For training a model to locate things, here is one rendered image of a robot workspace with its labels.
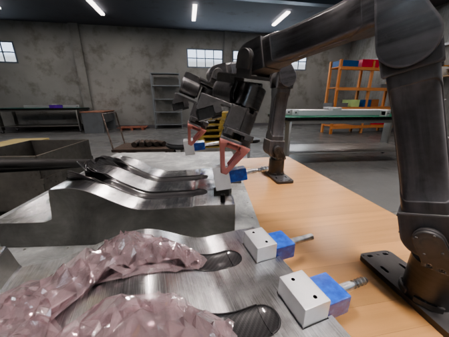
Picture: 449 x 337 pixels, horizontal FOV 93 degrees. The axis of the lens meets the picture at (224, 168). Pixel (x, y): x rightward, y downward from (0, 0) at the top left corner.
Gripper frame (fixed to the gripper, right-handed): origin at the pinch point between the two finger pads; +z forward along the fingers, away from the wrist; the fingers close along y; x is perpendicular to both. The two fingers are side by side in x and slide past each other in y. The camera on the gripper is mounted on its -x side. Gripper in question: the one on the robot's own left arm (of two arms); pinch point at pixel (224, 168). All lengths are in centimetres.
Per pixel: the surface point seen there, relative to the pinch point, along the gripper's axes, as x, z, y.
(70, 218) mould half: -27.2, 19.7, 6.8
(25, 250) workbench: -34.3, 29.4, 7.1
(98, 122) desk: -417, 103, -741
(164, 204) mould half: -10.1, 11.1, 4.8
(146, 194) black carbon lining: -15.7, 12.5, -1.1
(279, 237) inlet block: 12.0, 6.2, 15.1
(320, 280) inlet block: 15.1, 6.5, 24.4
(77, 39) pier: -611, -156, -828
